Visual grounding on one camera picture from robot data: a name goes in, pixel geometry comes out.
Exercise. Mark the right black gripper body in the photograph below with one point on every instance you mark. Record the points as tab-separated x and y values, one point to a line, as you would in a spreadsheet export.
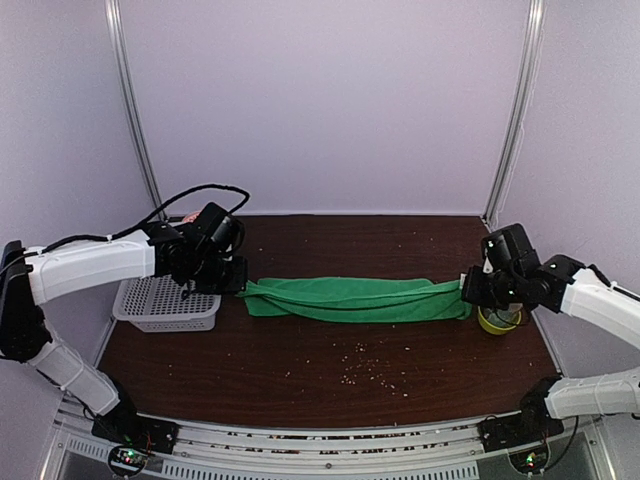
501	293

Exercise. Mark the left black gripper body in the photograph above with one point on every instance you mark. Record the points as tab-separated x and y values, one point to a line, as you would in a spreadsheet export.
211	277

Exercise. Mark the green microfiber towel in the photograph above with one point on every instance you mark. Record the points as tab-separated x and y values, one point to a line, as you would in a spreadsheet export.
356	300

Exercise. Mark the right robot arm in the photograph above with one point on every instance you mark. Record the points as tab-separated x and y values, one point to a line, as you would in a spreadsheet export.
564	285

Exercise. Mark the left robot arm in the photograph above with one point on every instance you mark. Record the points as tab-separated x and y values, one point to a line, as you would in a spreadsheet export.
31	277

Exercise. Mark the white coral pattern mug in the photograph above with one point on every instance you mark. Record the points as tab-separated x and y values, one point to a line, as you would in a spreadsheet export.
504	318

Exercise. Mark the green bowl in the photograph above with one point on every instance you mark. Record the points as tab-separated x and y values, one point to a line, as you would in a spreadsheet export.
482	317

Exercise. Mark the white perforated plastic basket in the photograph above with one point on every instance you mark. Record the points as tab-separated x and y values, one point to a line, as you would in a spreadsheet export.
156	305

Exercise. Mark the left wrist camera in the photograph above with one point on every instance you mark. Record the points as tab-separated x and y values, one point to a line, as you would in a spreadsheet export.
218	231

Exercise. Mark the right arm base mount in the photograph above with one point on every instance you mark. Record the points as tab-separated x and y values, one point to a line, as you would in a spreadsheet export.
525	434

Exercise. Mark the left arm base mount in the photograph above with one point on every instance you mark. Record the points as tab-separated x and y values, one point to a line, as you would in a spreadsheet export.
137	438

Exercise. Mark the right aluminium frame post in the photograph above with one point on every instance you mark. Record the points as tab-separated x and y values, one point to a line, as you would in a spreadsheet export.
524	91

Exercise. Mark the aluminium frame post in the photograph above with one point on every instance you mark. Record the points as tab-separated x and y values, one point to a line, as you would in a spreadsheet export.
118	41
524	91

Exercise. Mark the left aluminium frame post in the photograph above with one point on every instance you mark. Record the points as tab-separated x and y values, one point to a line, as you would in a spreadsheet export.
118	41

